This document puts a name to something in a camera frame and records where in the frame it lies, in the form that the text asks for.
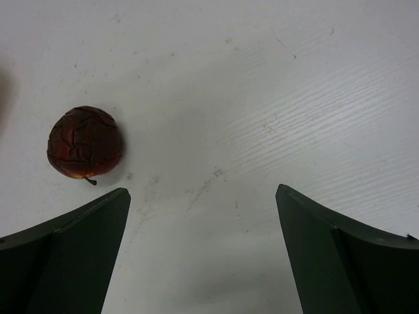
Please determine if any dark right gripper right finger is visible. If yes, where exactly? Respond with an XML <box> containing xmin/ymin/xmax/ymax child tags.
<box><xmin>276</xmin><ymin>184</ymin><xmax>418</xmax><ymax>313</ymax></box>

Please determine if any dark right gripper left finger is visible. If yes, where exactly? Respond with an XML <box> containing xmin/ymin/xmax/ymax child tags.
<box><xmin>1</xmin><ymin>188</ymin><xmax>131</xmax><ymax>313</ymax></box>

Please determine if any dark red fake apple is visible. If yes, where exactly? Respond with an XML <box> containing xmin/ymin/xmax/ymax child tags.
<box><xmin>46</xmin><ymin>106</ymin><xmax>125</xmax><ymax>186</ymax></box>

